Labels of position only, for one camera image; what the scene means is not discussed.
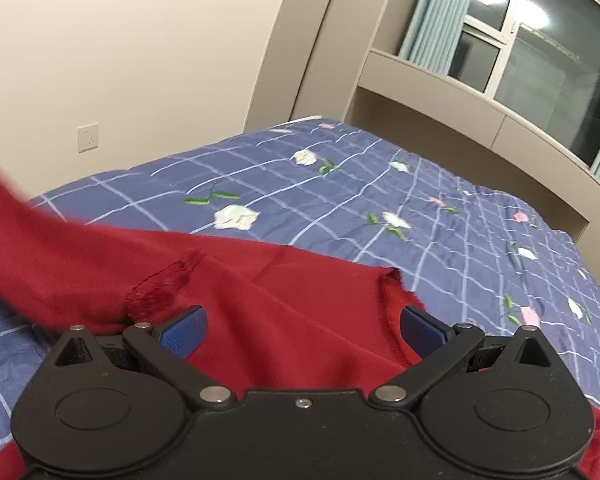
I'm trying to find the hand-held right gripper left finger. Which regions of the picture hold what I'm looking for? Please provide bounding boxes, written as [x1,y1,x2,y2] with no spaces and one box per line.
[54,305,233,409]

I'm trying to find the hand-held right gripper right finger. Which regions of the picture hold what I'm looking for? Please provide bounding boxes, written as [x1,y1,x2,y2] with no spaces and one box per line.
[369,305,562,408]

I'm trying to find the red garment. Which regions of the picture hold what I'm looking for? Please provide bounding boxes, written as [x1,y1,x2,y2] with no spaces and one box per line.
[0,160,600,480]

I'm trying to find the blue floral checked bedsheet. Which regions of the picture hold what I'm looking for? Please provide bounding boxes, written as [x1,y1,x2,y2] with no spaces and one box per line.
[0,117,600,480]

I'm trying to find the beige built-in window cabinet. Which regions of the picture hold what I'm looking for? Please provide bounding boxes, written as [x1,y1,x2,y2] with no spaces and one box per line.
[345,47,600,241]

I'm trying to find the beige tall wardrobe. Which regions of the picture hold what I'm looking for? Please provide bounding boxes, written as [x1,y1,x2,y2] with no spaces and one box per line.
[245,0,436,133]

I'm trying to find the window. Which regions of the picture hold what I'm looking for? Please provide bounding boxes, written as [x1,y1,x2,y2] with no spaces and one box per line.
[450,0,600,168]

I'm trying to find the white wall socket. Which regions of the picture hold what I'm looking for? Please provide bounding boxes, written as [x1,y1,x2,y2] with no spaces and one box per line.
[77,122,101,154]

